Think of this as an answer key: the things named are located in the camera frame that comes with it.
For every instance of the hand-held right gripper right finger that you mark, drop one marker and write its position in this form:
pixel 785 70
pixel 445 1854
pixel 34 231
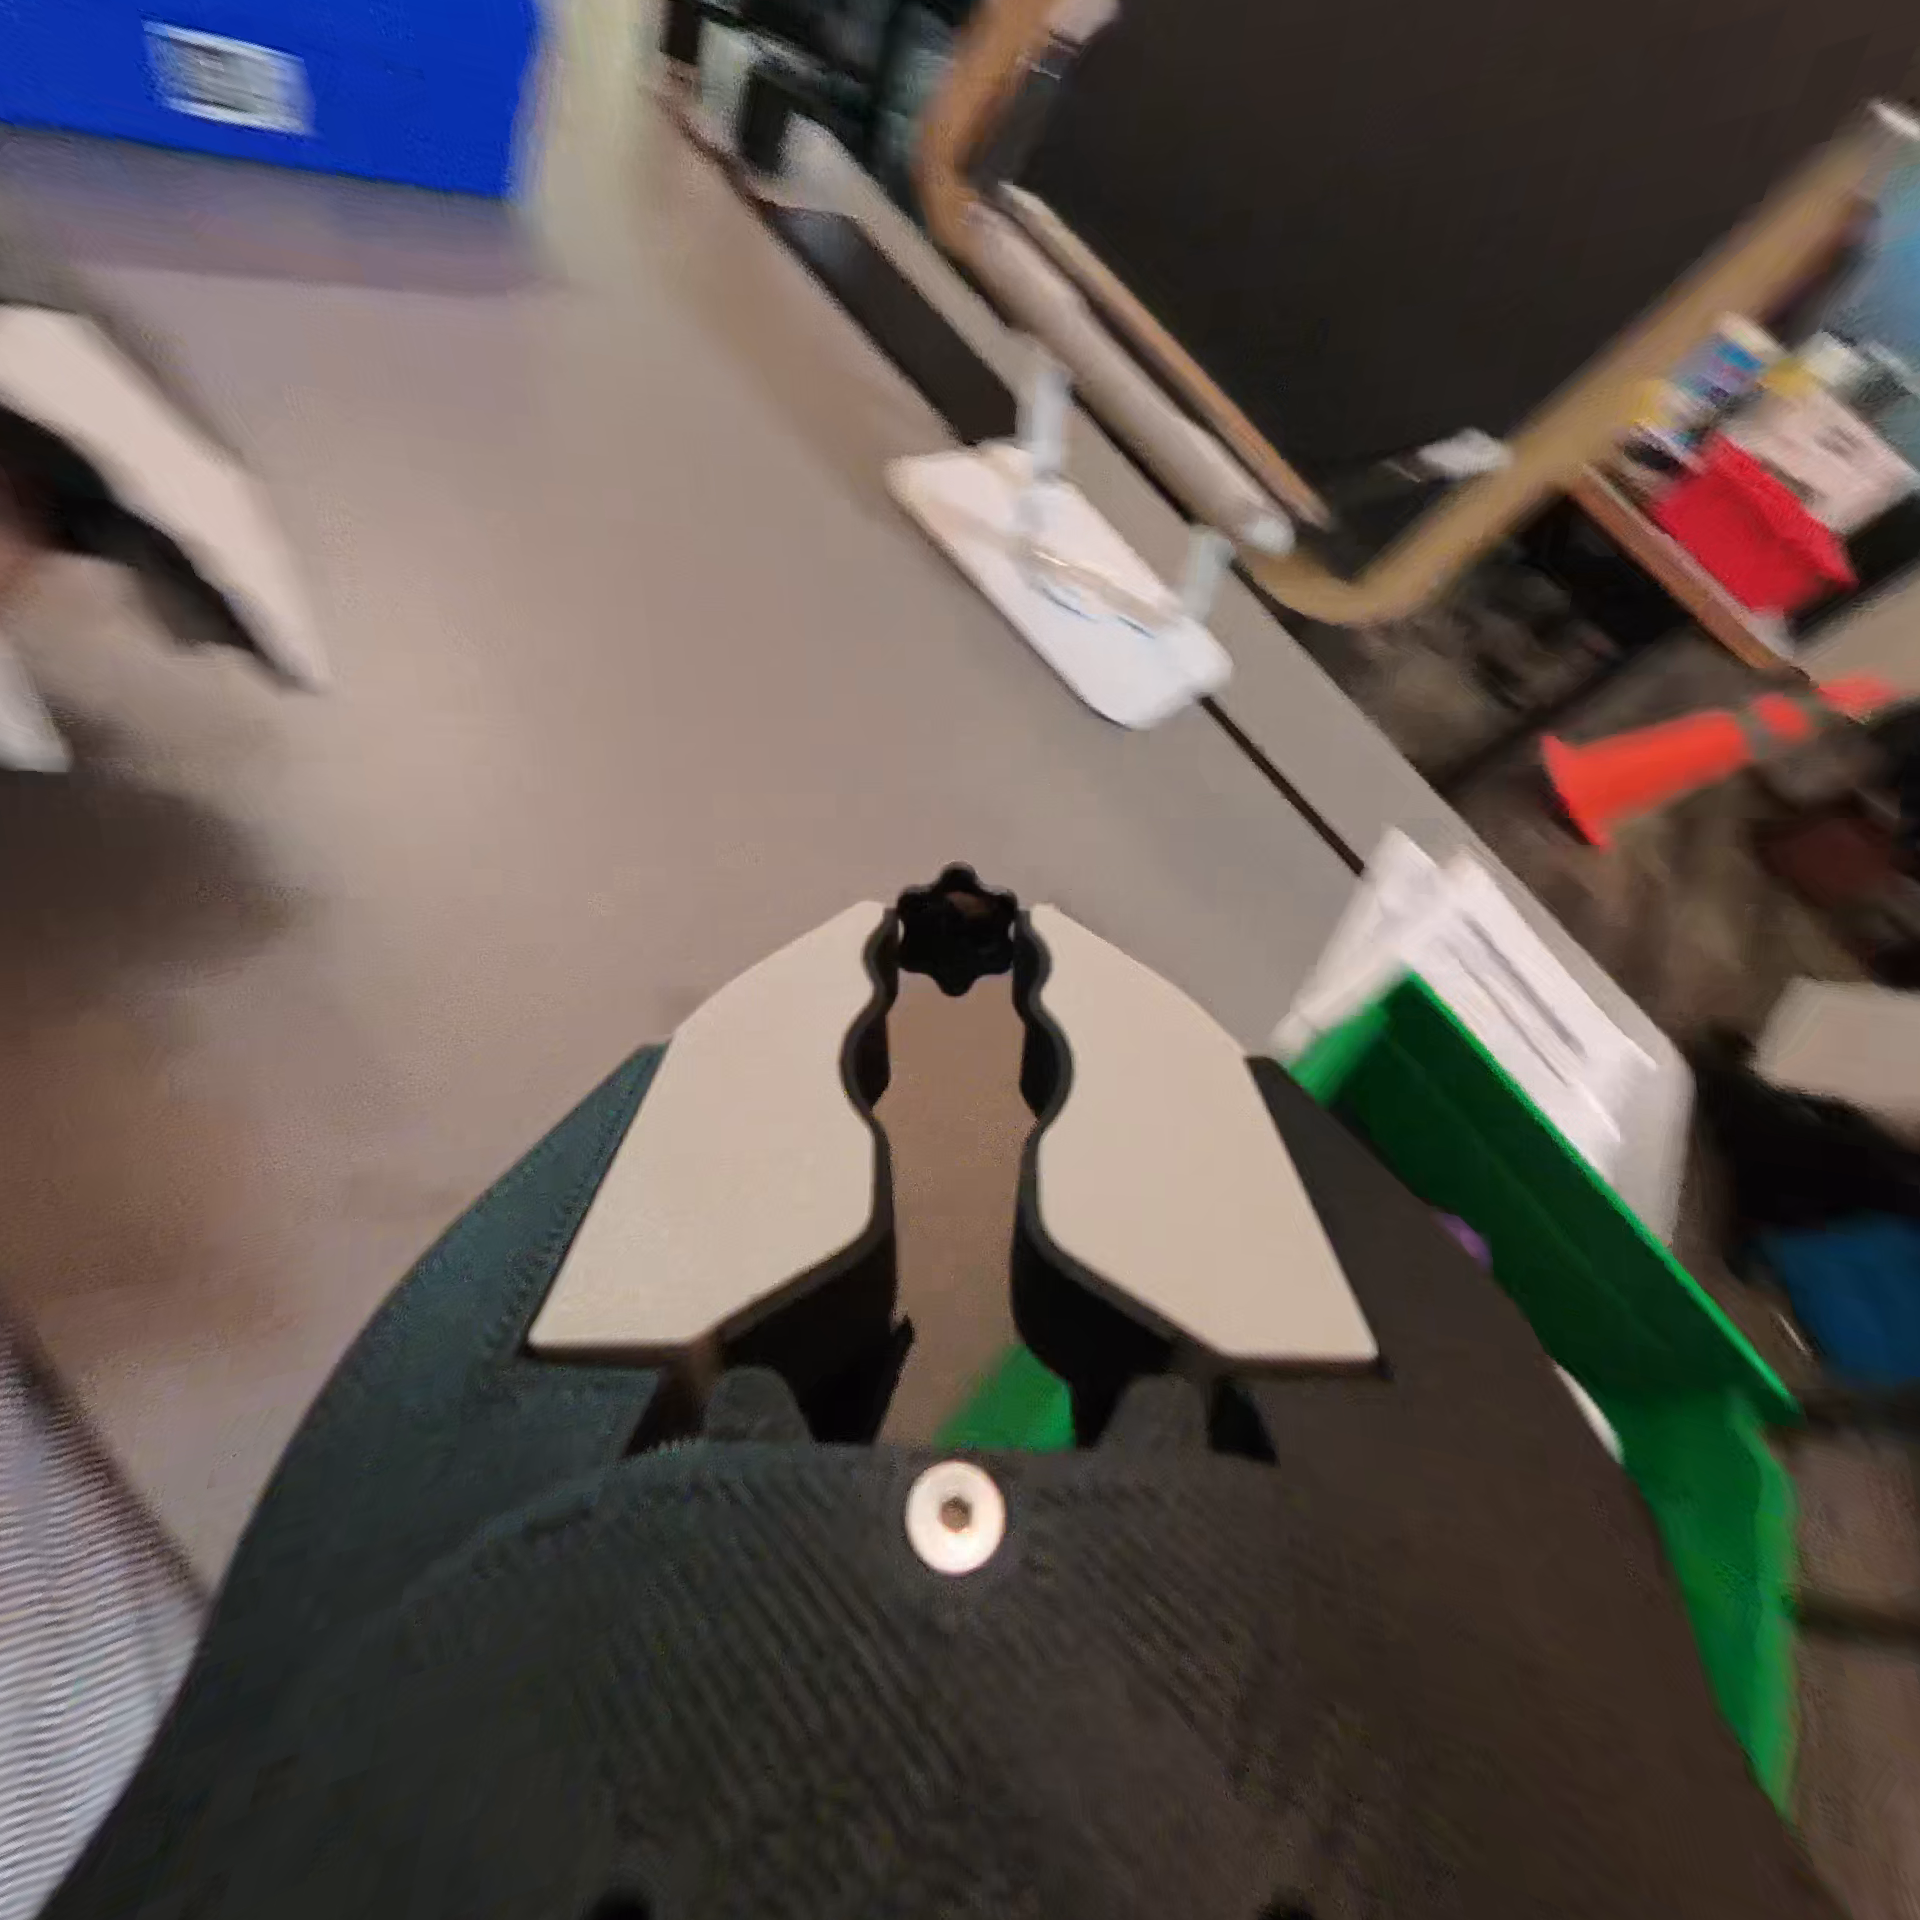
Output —
pixel 1185 1184

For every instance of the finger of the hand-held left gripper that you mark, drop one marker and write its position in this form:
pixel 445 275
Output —
pixel 23 728
pixel 135 436

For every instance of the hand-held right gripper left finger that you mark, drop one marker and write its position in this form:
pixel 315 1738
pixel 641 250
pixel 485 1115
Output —
pixel 720 1171

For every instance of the black star knob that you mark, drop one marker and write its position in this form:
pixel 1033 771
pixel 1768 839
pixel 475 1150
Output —
pixel 956 931

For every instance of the white paper stack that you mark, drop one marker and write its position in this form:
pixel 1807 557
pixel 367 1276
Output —
pixel 1484 960

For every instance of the green storage bin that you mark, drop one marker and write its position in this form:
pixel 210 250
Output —
pixel 1576 1276

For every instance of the large blue storage bin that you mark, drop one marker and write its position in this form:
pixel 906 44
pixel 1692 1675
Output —
pixel 421 90

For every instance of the white stand base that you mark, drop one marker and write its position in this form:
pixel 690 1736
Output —
pixel 1140 676

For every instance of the orange traffic cone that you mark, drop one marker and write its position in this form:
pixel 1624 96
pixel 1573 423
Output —
pixel 1650 764

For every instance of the black backpack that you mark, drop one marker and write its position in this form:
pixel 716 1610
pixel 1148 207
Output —
pixel 1816 1155

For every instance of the blue jacket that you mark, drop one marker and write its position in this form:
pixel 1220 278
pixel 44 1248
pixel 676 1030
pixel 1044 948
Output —
pixel 1844 1306

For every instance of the red storage bin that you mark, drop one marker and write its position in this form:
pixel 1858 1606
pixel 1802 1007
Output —
pixel 1746 524

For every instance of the wood-framed black board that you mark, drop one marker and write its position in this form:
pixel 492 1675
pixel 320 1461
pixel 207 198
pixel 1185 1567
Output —
pixel 1348 224

